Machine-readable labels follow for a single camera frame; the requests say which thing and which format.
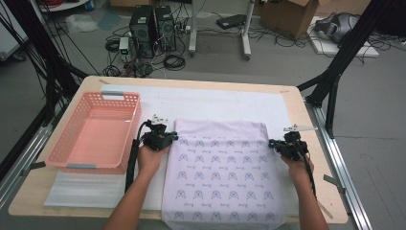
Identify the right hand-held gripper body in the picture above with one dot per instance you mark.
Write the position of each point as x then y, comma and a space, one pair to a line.
292, 148

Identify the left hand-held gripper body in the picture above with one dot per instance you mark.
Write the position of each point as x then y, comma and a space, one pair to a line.
156, 139

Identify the lilac printed towel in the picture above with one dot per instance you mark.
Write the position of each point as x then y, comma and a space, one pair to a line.
223, 179

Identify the pink plastic basket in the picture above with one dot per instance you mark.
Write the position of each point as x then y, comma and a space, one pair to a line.
95, 140

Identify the person's left hand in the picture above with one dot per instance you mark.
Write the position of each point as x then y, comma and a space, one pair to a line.
150, 163

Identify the person's right hand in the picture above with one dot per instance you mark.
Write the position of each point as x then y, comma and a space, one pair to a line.
300, 172

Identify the white grid mat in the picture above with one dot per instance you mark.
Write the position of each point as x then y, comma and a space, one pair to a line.
207, 102

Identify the pale tape strip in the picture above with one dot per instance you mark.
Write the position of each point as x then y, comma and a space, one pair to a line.
326, 211

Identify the white foam sheet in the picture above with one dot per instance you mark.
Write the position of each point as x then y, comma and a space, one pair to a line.
79, 191

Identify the small white power box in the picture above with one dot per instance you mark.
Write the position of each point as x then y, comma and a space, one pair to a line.
124, 44

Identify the white wheeled stand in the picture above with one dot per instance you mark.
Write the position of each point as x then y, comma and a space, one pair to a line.
192, 32

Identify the slim black computer tower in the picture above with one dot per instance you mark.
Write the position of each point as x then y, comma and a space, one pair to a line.
166, 28

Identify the large black computer tower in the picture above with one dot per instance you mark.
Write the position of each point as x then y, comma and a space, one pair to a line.
142, 32

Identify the white floor board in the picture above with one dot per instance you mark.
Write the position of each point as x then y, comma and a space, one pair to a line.
332, 49

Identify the brown cardboard box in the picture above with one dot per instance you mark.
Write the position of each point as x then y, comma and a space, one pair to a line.
287, 19

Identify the black flat box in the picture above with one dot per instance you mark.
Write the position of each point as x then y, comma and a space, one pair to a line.
231, 21

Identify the blue floor sheet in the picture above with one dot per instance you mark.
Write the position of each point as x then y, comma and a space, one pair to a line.
110, 19

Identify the grey rounded device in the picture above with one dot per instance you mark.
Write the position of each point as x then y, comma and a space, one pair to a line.
338, 27

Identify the clear plastic bag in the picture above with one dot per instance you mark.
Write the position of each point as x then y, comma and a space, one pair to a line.
81, 23

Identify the round white table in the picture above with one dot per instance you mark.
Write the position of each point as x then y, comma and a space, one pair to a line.
68, 5

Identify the white cabinet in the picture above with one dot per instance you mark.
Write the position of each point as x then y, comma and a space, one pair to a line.
9, 38

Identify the grey metal bracket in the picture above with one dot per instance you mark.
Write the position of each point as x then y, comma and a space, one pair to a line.
35, 166
335, 182

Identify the aluminium rail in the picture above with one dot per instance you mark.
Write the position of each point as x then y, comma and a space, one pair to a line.
28, 150
344, 166

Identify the black frame stand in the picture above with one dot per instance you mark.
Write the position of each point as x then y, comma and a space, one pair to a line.
348, 48
48, 64

